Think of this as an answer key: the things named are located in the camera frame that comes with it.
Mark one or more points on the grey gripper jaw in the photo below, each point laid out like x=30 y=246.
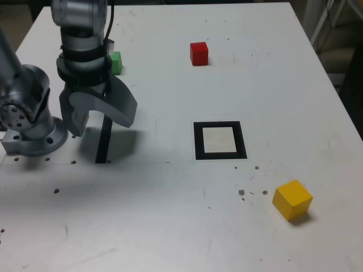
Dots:
x=119 y=105

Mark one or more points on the black tape strip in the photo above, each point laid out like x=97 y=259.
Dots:
x=102 y=147

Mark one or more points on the green cube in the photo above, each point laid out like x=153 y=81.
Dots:
x=117 y=63

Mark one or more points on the white metal frame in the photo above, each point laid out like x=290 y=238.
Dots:
x=317 y=28

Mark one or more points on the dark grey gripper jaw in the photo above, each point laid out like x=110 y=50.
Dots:
x=69 y=119

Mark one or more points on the red cube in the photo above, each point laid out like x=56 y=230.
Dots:
x=199 y=54

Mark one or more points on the black tape square outline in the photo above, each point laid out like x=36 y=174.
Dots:
x=198 y=141

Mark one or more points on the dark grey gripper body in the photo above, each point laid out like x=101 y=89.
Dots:
x=85 y=88

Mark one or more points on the yellow cube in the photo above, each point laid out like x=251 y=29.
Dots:
x=292 y=199

